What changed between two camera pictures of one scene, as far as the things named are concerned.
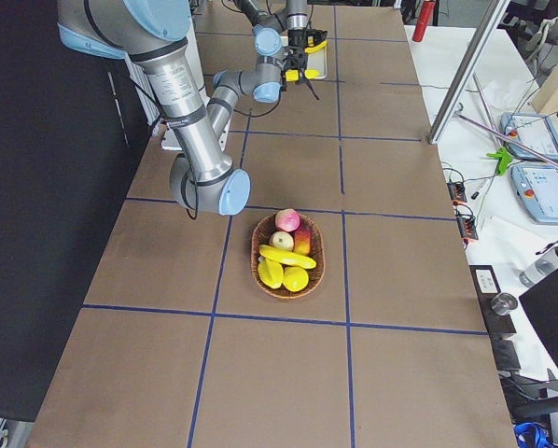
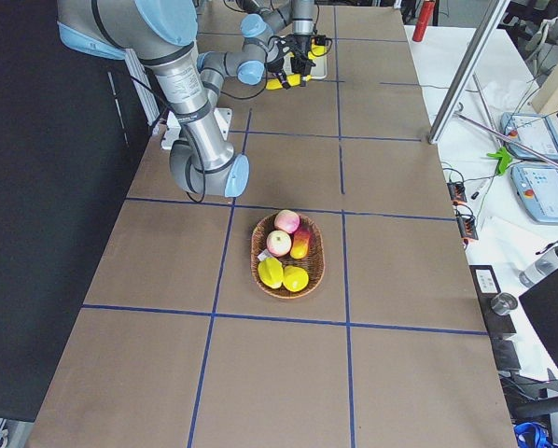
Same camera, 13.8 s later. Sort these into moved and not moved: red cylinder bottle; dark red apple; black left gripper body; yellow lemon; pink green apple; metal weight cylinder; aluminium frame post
Moved: black left gripper body
Not moved: metal weight cylinder; yellow lemon; red cylinder bottle; aluminium frame post; dark red apple; pink green apple
